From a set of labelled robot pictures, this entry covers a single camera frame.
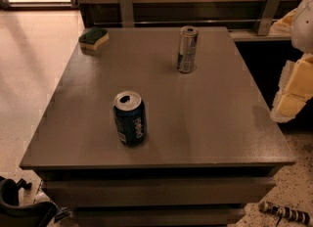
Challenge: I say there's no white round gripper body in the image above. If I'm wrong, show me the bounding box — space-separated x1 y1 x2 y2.
291 0 313 53

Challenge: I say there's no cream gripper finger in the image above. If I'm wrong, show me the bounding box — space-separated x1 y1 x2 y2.
270 54 313 123
270 9 295 35

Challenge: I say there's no blue pepsi can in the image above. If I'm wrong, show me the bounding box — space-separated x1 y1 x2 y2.
113 91 147 147

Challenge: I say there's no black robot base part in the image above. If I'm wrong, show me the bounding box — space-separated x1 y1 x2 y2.
0 177 70 227

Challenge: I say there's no silver energy drink can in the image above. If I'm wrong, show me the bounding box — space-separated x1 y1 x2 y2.
177 25 199 73

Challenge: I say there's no green yellow sponge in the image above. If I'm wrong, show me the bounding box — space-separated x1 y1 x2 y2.
78 27 110 51

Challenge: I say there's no grey drawer cabinet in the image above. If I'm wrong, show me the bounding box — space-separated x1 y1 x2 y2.
21 27 294 227

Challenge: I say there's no right metal bracket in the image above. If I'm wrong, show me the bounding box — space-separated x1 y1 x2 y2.
253 0 281 36

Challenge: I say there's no metal bracket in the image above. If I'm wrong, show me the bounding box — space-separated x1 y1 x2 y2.
118 0 135 27
253 0 281 36

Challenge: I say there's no striped black white handle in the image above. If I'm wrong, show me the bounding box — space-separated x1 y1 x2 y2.
258 201 313 226

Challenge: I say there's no left metal bracket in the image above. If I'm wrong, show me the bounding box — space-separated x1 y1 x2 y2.
118 0 135 27

